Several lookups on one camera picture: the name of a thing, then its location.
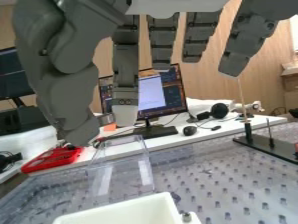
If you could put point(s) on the black mouse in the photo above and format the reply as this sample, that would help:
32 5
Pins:
189 130

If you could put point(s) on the black plate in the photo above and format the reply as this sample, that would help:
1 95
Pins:
279 148

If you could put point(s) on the small metal bearing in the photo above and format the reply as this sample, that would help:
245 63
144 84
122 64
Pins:
186 217

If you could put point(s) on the small white jointed device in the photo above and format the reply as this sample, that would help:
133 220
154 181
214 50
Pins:
247 107

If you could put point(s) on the white desk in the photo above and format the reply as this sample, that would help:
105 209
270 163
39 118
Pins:
177 136

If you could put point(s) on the thin stick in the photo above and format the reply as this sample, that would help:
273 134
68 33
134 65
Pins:
247 130

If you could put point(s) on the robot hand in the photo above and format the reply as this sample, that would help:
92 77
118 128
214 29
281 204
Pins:
67 66

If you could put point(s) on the clear box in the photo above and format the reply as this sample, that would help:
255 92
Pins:
120 170
230 186

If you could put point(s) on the red tray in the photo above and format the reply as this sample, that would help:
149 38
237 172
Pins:
51 159

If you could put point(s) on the short black stick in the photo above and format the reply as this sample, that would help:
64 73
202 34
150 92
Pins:
270 133

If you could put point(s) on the computer screen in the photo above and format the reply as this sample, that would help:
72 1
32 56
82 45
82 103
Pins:
13 76
160 93

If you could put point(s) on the small white box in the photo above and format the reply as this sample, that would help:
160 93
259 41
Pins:
133 210

